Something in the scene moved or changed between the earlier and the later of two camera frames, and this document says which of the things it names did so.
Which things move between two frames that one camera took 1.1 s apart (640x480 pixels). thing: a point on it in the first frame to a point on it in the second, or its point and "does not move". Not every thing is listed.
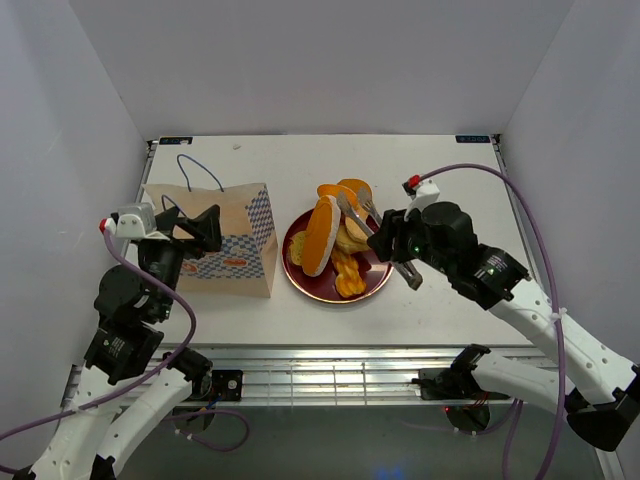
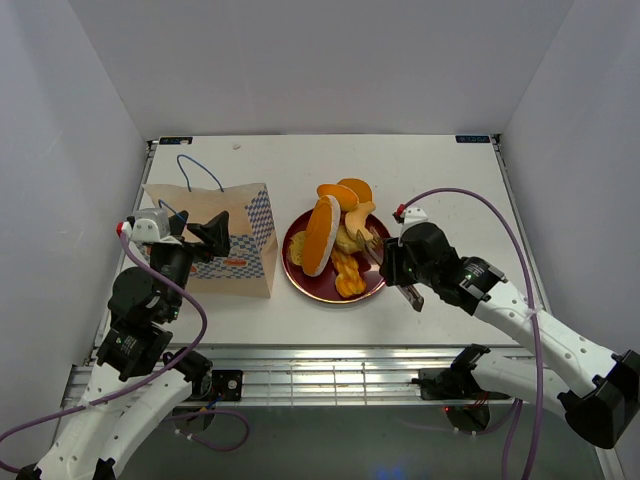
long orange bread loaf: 321,236 does not move
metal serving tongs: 405,268 to 374,247
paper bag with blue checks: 245,264 does not move
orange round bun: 353,184 does not move
